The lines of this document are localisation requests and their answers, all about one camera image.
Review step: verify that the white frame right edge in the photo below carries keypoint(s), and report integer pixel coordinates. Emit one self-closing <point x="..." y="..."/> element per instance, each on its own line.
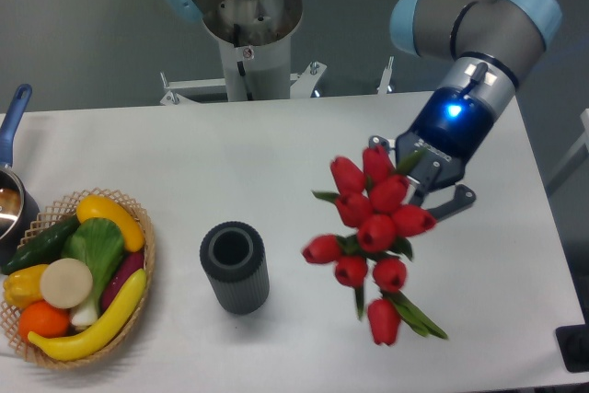
<point x="571" y="161"/>

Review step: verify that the woven wicker basket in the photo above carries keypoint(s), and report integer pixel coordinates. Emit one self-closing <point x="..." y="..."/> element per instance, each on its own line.
<point x="52" y="214"/>

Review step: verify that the yellow banana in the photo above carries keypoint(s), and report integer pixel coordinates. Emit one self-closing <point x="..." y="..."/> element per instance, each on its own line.
<point x="103" y="331"/>

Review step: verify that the orange fruit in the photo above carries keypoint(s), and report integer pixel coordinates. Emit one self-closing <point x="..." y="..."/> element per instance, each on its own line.
<point x="43" y="319"/>

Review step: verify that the green bok choy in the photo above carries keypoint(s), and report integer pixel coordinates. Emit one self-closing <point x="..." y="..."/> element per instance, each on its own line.
<point x="99" y="244"/>

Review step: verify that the beige round slice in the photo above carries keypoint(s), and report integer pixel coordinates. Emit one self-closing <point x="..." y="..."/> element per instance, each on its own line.
<point x="66" y="283"/>

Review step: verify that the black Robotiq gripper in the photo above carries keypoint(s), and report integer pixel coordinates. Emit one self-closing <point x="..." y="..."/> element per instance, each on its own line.
<point x="450" y="127"/>

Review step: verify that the yellow squash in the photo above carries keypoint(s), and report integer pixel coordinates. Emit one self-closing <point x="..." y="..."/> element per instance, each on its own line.
<point x="96" y="206"/>

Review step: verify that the green cucumber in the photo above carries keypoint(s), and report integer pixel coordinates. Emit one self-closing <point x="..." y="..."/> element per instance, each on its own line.
<point x="44" y="248"/>

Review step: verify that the black device at edge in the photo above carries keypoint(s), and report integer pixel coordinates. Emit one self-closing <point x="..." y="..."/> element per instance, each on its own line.
<point x="573" y="344"/>

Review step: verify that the white metal frame bracket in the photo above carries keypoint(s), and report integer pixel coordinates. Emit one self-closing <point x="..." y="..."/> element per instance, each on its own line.
<point x="244" y="85"/>

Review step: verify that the red tulip bouquet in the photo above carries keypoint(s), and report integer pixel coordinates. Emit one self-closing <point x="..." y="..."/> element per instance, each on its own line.
<point x="371" y="199"/>

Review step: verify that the purple sweet potato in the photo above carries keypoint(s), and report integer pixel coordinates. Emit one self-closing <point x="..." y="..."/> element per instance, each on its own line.
<point x="128" y="266"/>

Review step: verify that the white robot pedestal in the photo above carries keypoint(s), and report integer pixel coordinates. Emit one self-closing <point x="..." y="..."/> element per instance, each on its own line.
<point x="257" y="32"/>

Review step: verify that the yellow bell pepper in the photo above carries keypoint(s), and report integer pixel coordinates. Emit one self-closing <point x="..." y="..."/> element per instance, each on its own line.
<point x="22" y="288"/>

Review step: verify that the blue handled saucepan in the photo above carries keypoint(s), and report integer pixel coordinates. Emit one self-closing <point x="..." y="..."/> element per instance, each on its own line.
<point x="18" y="208"/>

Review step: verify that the dark grey ribbed vase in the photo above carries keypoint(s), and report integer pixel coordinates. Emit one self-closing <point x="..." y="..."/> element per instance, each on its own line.
<point x="233" y="258"/>

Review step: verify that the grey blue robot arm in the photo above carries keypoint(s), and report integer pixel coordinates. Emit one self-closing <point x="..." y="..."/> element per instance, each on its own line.
<point x="492" y="44"/>

